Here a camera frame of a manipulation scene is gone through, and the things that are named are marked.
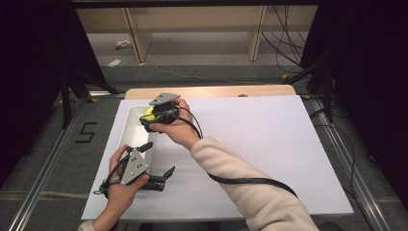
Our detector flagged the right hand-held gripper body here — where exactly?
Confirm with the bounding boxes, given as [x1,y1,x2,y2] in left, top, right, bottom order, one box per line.
[148,92,182,125]

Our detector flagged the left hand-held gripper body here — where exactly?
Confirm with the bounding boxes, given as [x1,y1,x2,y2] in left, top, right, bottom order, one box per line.
[119,147,167,193]

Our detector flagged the yellow tennis ball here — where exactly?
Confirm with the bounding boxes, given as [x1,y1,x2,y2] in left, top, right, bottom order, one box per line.
[142,106,157,122]

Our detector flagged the white plastic bin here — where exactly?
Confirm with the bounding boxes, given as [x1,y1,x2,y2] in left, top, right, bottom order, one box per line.
[117,105,160,174]

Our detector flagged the person's left hand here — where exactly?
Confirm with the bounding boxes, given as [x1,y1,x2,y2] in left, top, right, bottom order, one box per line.
[105,144,151,213]

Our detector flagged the person's right hand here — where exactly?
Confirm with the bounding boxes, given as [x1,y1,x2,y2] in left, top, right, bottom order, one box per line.
[148,98,201,150]

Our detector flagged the black metal stand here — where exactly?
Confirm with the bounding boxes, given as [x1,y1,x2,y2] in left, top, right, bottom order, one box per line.
[283,61,335,123]
[60,68,120,129]

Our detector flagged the white board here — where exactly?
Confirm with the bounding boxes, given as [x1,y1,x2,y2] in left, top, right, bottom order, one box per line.
[81,95,354,222]

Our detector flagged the dark curtain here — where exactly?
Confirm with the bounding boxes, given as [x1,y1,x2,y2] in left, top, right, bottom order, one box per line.
[0,0,108,189]
[300,0,408,208]

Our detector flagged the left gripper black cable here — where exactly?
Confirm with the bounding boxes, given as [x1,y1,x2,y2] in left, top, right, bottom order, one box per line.
[92,155,133,195]

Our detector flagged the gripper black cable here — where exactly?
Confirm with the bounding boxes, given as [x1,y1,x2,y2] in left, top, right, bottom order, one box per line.
[166,107,299,198]
[92,155,133,195]

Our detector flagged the white floor cable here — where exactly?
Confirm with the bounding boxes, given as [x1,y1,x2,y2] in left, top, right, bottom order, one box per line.
[154,65,258,86]

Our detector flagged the short aluminium rail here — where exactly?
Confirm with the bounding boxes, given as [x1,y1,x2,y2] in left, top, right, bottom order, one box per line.
[88,90,127,98]

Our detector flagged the light wooden desk frame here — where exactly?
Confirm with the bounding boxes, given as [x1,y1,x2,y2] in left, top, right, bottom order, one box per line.
[76,5,319,64]

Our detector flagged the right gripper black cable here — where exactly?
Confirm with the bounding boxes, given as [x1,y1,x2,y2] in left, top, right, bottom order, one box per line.
[166,107,299,198]

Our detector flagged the aluminium floor rail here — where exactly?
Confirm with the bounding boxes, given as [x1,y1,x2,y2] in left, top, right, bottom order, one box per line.
[309,99,392,231]
[8,99,89,231]

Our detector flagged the bundle of black cables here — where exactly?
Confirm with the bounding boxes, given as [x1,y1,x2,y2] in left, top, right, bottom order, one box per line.
[261,5,309,74]

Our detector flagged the black floor cable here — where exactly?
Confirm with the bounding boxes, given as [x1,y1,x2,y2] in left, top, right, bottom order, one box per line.
[309,109,370,222]

